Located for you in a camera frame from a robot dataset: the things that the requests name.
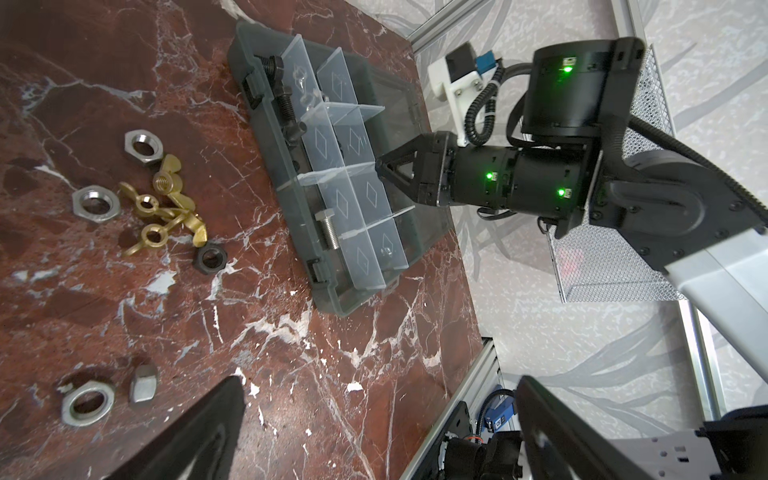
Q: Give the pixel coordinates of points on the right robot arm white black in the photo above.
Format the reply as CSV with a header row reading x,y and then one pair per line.
x,y
555,138

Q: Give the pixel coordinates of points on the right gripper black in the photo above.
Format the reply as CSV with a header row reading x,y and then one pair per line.
x,y
420,168

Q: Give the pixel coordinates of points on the clear compartment organizer box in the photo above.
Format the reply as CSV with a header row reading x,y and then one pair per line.
x,y
354,112

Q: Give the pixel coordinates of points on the silver hex bolt in box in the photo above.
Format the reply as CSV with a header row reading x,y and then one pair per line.
x,y
325,219

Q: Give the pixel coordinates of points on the brass wing nut left upper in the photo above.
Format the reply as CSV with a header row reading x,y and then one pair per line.
x,y
145,205

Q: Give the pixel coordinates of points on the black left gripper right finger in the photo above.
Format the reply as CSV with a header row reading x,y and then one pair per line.
x,y
560,445

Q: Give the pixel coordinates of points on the white wire mesh basket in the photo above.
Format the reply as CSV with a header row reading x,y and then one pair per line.
x,y
593,264

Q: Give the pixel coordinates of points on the silver hex nut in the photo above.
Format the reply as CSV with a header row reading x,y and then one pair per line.
x,y
96,204
143,146
144,384
88,404

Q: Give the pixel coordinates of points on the silver hex nut lower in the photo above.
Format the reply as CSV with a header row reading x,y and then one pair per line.
x,y
144,384

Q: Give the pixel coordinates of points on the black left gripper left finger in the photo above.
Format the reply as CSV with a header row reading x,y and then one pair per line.
x,y
200,444

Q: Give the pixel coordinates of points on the brass wing nut left lower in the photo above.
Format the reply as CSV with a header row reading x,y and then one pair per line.
x,y
153,236

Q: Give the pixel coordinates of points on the silver hex nut top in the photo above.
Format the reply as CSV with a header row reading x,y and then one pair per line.
x,y
143,146

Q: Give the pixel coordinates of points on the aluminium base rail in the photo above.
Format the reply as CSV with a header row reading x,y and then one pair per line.
x,y
459,417

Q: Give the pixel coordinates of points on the black bolt in box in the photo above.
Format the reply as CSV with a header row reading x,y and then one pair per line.
x,y
292,128

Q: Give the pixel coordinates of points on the silver hex nut left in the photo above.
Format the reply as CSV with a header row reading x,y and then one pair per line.
x,y
88,404

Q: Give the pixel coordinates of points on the brass wing nut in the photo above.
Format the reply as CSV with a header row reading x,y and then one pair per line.
x,y
194,223
153,236
145,205
169,183

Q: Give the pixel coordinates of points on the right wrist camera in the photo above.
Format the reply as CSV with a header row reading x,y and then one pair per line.
x,y
457,79

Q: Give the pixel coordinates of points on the black hex nut large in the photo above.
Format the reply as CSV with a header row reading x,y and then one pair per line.
x,y
210,259

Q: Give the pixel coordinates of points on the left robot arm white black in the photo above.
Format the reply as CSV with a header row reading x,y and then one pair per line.
x,y
733,447

